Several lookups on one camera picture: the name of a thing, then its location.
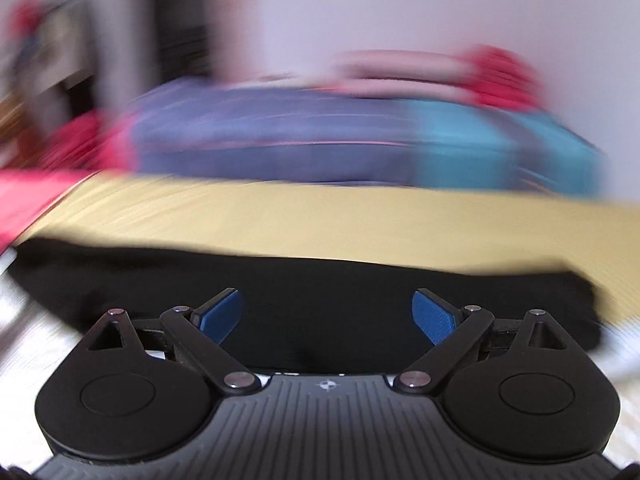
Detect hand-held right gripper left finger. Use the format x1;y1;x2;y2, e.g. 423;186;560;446
86;287;263;395

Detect stack of red folded clothes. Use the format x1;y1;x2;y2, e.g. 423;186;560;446
457;44;545;112

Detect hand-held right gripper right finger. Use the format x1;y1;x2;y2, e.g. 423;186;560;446
392;287;571;394

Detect blue plaid quilt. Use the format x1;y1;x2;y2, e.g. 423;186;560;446
127;82;607;197

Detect dark cabinet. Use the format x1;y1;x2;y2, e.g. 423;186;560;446
154;0;217;87

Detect yellow blanket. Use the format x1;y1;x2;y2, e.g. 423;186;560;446
14;172;640;322

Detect black pants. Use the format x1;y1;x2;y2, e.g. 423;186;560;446
7;237;607;377

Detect pink folded blanket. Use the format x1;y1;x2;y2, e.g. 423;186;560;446
329;77;477;100
334;50;472;80

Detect beige white-dashed blanket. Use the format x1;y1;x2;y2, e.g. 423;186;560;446
0;247;640;472

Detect pink bed sheet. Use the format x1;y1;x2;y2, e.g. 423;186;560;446
0;109;137;252

